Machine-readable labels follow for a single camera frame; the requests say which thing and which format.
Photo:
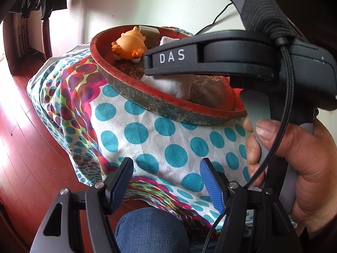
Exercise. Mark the polka dot tablecloth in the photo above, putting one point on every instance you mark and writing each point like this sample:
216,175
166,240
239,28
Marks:
158,142

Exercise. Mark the white socks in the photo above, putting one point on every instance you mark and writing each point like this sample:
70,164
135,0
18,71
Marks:
173,87

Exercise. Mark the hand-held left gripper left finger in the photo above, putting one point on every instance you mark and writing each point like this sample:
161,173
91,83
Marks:
119,187

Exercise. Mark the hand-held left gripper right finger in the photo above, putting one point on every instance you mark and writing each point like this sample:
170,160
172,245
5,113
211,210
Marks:
210,184

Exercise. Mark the person's leg in jeans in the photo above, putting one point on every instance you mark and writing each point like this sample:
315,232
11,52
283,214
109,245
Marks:
150,232

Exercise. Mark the person's right hand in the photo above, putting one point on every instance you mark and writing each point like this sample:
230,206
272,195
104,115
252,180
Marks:
316,179

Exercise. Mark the orange toy figure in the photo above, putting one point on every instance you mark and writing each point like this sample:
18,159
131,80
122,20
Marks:
130,43

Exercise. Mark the gold cardboard box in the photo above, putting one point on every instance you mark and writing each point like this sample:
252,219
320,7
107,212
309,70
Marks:
148,35

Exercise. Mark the dark wooden furniture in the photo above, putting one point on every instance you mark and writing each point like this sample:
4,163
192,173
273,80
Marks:
15,44

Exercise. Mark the round red tray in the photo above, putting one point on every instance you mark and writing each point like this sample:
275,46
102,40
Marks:
158,105

